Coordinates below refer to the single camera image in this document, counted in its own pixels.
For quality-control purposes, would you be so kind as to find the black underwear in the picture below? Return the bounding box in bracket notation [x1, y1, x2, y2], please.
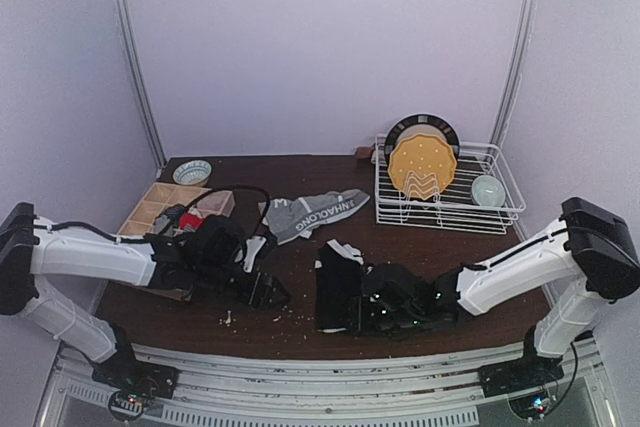
[314, 239, 365, 334]

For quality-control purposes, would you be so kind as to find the wooden compartment organizer box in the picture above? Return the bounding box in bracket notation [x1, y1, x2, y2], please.
[118, 182, 235, 235]

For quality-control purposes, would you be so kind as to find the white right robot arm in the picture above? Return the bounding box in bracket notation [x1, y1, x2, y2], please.
[348, 197, 639, 359]

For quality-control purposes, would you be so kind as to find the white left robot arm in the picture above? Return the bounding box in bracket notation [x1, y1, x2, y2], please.
[1, 203, 291, 371]

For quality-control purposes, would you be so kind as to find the red rolled underwear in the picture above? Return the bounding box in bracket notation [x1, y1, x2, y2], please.
[179, 213, 204, 231]

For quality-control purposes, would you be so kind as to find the pink beige rolled underwear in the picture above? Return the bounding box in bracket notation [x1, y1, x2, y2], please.
[195, 192, 227, 212]

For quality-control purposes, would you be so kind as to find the dark striped rolled underwear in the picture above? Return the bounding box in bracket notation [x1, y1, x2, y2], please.
[156, 204, 186, 228]

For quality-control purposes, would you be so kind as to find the blue yellow patterned bowl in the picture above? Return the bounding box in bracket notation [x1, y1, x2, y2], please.
[172, 160, 212, 187]

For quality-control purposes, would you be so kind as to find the pale green glass bowl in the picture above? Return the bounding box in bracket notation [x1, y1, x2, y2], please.
[471, 175, 506, 207]

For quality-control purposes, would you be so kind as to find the yellow scalloped plate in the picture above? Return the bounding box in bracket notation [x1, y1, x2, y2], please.
[387, 134, 457, 200]

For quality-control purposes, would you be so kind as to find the brown cloth item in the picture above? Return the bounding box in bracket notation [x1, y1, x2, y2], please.
[354, 146, 375, 160]

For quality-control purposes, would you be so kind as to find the black rimmed plate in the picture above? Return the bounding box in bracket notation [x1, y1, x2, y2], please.
[383, 114, 460, 161]

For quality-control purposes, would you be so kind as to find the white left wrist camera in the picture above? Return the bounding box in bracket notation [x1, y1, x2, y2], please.
[243, 236, 267, 273]

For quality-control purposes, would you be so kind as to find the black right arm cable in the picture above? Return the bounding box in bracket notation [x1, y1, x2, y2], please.
[462, 226, 626, 398]

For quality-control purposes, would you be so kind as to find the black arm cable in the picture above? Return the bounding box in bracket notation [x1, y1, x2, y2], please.
[462, 226, 626, 398]
[32, 185, 272, 258]

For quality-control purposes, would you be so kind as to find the white wire dish rack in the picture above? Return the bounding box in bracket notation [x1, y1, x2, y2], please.
[373, 134, 526, 235]

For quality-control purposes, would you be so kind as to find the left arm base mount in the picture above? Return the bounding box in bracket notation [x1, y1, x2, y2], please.
[90, 325, 179, 423]

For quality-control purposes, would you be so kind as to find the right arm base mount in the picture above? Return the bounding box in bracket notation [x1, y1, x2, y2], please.
[478, 329, 564, 421]

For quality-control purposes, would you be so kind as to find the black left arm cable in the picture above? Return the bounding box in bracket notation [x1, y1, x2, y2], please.
[32, 185, 272, 258]

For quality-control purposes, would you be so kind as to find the aluminium rail front frame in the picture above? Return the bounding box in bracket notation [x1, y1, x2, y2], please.
[34, 339, 624, 426]

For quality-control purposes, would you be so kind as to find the right aluminium corner post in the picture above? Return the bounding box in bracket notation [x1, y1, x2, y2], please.
[490, 0, 538, 147]

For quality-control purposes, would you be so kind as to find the aluminium corner post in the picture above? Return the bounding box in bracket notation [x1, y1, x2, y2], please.
[112, 0, 167, 171]
[490, 0, 538, 147]

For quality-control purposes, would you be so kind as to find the left aluminium corner post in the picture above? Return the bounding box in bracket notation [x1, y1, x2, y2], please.
[112, 0, 167, 171]

